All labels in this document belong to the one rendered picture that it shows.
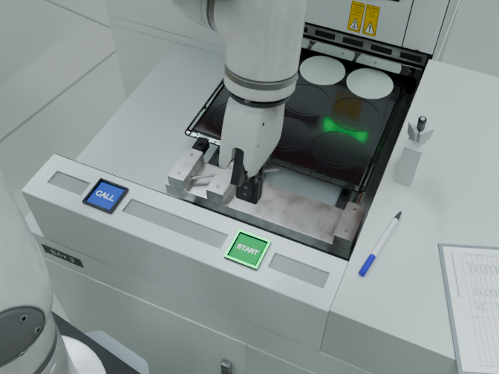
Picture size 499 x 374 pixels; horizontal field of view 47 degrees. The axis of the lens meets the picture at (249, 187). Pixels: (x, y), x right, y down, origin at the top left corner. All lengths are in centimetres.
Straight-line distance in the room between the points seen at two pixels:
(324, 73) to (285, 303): 59
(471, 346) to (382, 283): 15
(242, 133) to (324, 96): 59
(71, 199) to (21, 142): 156
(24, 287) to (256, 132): 31
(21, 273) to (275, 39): 33
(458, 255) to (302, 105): 47
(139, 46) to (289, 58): 100
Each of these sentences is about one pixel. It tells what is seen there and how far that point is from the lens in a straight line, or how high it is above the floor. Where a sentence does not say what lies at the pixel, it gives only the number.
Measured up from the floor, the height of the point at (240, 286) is 93.
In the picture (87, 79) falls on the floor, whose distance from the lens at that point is 276.
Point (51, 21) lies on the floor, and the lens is 317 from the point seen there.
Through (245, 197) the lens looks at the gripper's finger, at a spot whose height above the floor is 111.
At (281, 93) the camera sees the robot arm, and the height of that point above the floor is 129.
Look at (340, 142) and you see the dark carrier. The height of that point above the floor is 90.
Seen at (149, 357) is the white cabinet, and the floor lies 43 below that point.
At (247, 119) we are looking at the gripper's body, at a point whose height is 126.
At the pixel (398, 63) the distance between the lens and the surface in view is 128.
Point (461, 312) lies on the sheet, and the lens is 89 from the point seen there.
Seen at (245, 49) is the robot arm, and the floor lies 134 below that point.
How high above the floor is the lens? 171
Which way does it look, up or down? 51 degrees down
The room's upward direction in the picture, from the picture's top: straight up
